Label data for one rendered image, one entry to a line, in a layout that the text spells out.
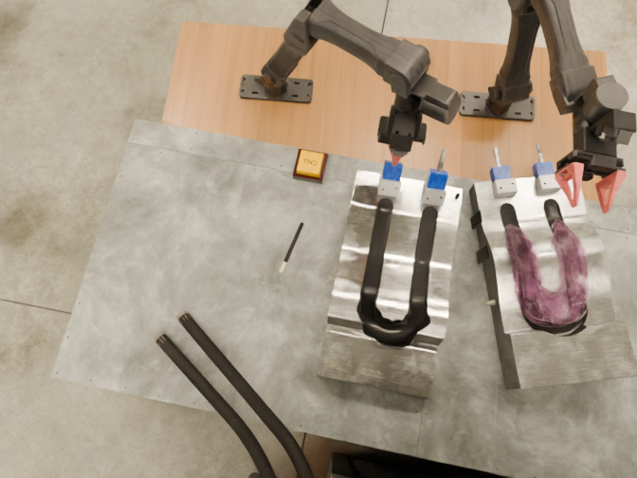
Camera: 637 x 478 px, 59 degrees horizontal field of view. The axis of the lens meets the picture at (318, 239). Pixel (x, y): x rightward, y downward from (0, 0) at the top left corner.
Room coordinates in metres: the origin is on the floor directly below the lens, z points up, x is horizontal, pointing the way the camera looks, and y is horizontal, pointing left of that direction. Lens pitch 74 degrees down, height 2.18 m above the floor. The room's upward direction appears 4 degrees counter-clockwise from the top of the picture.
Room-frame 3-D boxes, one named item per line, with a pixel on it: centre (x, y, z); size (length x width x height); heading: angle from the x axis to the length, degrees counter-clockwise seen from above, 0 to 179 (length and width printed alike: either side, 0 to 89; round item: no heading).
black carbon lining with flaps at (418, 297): (0.28, -0.18, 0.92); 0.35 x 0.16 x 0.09; 164
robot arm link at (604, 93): (0.52, -0.54, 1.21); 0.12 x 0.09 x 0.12; 8
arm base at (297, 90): (0.84, 0.08, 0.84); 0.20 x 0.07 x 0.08; 80
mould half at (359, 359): (0.27, -0.17, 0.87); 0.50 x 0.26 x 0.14; 164
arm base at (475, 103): (0.74, -0.51, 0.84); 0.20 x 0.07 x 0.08; 80
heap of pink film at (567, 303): (0.26, -0.53, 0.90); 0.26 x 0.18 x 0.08; 1
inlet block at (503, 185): (0.53, -0.47, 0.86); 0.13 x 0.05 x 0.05; 1
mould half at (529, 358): (0.26, -0.53, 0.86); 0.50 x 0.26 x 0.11; 1
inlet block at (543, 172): (0.53, -0.57, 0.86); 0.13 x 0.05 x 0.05; 1
